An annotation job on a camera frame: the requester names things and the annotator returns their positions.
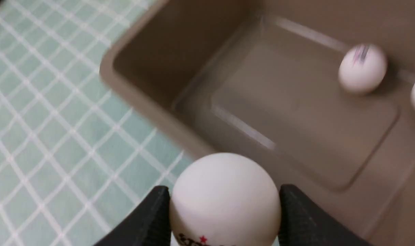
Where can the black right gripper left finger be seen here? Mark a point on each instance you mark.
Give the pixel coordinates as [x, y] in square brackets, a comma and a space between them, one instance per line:
[147, 225]

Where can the olive plastic bin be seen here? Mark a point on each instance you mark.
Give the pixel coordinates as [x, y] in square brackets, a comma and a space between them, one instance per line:
[260, 78]

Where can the white table-tennis ball red logo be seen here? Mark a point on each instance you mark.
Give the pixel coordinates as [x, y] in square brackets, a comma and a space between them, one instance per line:
[225, 199]

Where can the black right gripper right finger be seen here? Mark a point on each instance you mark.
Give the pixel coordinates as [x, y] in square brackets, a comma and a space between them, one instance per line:
[304, 223]

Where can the green checkered tablecloth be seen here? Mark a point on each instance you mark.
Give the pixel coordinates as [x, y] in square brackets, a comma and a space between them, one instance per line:
[75, 159]

